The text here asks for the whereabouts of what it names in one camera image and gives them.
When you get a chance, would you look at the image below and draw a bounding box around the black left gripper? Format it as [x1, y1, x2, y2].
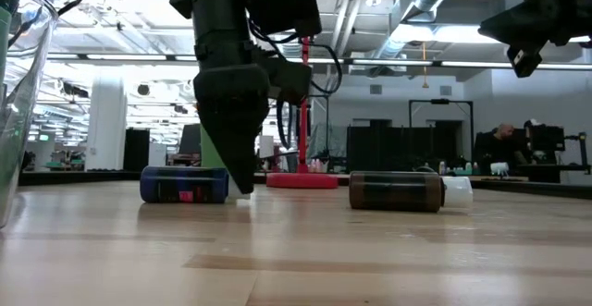
[168, 0, 272, 196]

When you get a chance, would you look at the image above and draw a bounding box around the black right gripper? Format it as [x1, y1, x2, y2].
[478, 0, 592, 48]

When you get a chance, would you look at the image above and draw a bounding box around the blue paint bottle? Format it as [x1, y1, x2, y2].
[139, 165, 252, 205]

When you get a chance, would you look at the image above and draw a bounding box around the brown paint bottle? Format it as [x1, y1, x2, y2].
[348, 170, 475, 214]

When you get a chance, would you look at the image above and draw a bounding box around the green plastic cup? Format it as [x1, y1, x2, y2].
[200, 124, 228, 169]

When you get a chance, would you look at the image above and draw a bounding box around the black background monitor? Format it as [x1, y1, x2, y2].
[178, 123, 203, 155]

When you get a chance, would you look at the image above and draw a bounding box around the red desk lamp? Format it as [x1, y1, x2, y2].
[265, 35, 340, 190]

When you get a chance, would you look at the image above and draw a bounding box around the grey cover sheet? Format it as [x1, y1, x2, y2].
[314, 121, 348, 159]

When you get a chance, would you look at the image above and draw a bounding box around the black cabinet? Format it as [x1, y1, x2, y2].
[123, 128, 152, 173]

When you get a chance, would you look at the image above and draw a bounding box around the person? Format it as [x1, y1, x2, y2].
[475, 121, 531, 177]

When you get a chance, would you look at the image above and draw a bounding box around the black desk monitor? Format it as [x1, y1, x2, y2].
[528, 124, 567, 153]

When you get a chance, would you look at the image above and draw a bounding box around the long linear ceiling light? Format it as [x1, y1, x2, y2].
[45, 52, 592, 70]

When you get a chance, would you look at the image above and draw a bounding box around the white building column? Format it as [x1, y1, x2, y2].
[84, 64, 130, 172]

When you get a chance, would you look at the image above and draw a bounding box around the black partition panel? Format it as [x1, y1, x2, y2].
[346, 125, 463, 174]

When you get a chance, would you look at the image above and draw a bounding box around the clear plastic bin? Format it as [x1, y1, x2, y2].
[0, 0, 59, 229]

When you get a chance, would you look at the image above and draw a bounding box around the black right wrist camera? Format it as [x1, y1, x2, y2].
[505, 45, 543, 79]

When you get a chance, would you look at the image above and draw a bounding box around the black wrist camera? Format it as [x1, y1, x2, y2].
[505, 45, 543, 79]
[264, 55, 315, 107]

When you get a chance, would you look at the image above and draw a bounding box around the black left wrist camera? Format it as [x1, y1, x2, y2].
[264, 55, 315, 107]

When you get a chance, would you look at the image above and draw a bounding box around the yellow hanging cord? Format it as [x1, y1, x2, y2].
[419, 41, 430, 90]

